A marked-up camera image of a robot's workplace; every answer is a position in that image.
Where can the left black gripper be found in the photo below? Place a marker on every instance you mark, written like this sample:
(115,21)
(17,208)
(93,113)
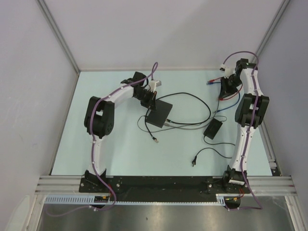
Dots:
(151,102)

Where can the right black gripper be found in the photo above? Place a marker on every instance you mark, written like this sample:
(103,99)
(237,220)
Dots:
(225,90)

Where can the black network switch box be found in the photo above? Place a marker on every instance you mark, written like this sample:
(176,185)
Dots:
(158,117)

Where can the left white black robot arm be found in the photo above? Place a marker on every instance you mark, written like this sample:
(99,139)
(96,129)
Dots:
(100,114)

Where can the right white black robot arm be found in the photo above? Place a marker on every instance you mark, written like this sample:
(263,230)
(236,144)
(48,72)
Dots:
(249,115)

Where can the black power adapter brick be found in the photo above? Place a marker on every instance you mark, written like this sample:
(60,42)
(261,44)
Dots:
(212,128)

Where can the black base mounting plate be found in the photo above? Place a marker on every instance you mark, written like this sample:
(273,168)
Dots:
(164,189)

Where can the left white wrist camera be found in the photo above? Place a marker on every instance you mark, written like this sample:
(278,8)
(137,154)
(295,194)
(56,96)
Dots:
(153,84)

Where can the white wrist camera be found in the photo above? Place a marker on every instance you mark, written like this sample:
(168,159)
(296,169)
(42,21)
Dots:
(153,84)
(227,72)

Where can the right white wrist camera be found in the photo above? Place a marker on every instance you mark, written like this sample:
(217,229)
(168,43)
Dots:
(227,72)

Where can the right aluminium side rail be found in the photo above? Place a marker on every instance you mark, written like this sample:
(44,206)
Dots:
(258,152)

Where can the aluminium front frame rail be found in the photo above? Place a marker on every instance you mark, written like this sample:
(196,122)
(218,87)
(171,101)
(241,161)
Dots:
(261,185)

